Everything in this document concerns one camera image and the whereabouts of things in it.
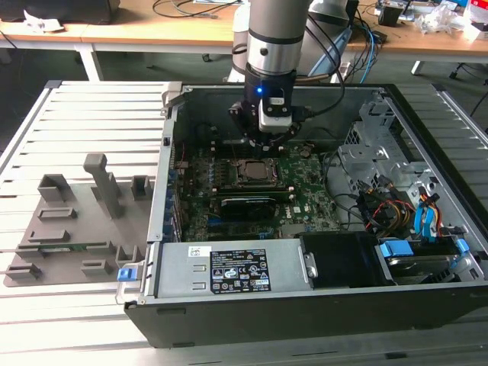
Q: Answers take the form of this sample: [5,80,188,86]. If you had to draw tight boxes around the black open PC case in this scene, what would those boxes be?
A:
[116,82,488,350]

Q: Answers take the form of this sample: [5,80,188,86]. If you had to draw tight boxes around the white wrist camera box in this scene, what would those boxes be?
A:
[258,97,295,133]

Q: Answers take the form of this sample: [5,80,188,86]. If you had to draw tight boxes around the green RAM stick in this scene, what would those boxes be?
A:
[36,243,110,254]

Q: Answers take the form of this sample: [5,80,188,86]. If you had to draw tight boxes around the black graphics card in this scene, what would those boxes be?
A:
[219,194,278,222]

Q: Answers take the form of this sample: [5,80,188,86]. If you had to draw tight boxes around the red yellow black wire bundle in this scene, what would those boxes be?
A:
[365,190,416,233]

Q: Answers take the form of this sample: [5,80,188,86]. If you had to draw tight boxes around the black RAM slot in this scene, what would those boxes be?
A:
[219,140,285,152]
[211,185,293,197]

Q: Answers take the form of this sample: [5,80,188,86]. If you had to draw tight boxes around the grey parts rack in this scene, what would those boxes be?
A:
[2,152,157,289]

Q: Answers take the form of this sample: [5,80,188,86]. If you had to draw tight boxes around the white and red box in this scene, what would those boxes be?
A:
[463,0,488,41]

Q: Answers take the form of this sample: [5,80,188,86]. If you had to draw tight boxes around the silver metal drive cage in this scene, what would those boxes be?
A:
[337,95,474,237]

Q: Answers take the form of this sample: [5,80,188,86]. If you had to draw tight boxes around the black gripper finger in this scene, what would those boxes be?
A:
[227,101,268,159]
[267,120,303,159]

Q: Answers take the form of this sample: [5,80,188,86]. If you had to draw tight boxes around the silver power supply with label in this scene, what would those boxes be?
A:
[154,239,306,300]

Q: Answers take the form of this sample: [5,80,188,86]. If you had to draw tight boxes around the CPU socket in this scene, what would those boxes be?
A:
[234,156,282,188]

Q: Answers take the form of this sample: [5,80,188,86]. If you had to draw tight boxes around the crumpled white paper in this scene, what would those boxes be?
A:
[22,9,64,34]

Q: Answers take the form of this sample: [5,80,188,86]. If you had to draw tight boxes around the silver CPU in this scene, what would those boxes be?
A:
[243,161,270,182]

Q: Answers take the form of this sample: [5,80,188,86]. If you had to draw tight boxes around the black bag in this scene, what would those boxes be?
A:
[0,0,119,24]

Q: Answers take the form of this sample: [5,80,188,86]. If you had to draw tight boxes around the green motherboard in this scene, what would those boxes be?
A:
[169,144,344,243]

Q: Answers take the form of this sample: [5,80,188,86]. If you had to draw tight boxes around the clear plastic bags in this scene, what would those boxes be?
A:
[415,3,466,35]

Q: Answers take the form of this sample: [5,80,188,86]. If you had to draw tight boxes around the wooden desk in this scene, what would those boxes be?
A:
[0,0,488,83]

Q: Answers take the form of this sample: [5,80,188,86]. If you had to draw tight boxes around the blue hanging cable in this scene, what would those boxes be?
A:
[358,18,378,83]

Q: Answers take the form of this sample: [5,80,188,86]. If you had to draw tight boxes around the hard disk in blue carrier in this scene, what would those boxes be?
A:
[375,238,470,287]

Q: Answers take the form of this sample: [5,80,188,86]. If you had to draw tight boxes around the white power strip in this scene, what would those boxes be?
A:
[332,62,352,83]

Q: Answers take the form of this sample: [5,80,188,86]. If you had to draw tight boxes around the small black box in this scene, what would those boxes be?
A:
[379,5,403,27]

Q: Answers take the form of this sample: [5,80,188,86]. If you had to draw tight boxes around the blue flat wire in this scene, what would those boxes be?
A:
[422,194,440,245]
[413,201,430,242]

